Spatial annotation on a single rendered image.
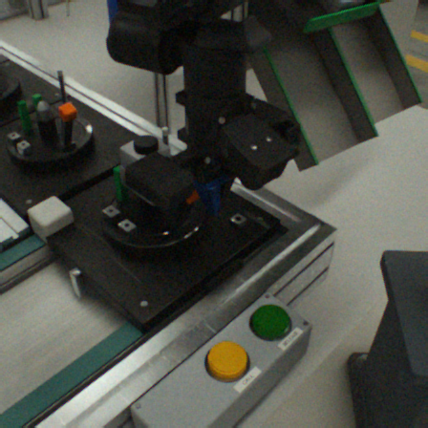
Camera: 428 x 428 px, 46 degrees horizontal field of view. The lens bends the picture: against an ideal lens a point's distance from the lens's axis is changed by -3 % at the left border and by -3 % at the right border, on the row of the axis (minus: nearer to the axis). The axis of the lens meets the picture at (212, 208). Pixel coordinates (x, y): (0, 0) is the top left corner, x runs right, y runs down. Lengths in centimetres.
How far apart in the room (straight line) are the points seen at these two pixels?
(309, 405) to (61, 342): 31
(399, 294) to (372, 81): 49
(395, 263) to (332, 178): 45
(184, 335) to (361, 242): 37
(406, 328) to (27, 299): 46
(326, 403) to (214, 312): 18
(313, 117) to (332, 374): 37
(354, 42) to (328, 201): 27
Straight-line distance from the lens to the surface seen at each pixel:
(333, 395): 67
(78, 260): 65
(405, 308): 50
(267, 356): 56
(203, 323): 59
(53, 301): 69
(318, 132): 78
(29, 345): 66
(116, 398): 54
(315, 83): 81
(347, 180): 96
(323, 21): 67
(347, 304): 75
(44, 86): 106
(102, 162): 80
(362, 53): 92
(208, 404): 53
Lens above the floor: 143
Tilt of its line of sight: 41 degrees down
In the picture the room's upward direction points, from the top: straight up
